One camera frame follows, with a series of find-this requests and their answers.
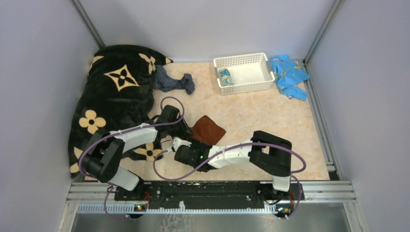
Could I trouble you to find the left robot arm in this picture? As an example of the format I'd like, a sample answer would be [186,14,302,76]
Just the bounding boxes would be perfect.
[78,105,193,200]

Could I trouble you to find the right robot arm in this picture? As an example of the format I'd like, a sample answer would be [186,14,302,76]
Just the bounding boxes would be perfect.
[172,130,292,201]

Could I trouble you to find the black blanket with tan flowers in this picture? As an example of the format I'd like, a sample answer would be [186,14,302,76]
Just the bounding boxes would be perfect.
[68,44,173,178]

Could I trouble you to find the white plastic basket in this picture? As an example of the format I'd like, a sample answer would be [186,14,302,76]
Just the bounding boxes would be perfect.
[213,53,275,95]

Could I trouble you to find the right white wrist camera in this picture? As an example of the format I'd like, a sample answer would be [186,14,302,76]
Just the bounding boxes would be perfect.
[166,137,191,152]

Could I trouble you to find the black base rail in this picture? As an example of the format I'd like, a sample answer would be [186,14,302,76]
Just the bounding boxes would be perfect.
[114,181,305,210]

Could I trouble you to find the teal rabbit pattern towel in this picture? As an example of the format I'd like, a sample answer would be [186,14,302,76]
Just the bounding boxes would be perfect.
[219,68,234,87]

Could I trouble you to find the grey blue towel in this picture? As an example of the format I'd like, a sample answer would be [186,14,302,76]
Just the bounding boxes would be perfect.
[153,65,195,95]

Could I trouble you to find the light blue cloth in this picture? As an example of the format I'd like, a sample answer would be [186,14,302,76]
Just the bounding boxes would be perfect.
[269,54,310,101]

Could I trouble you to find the brown towel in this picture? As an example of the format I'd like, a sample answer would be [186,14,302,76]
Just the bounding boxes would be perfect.
[191,116,226,145]

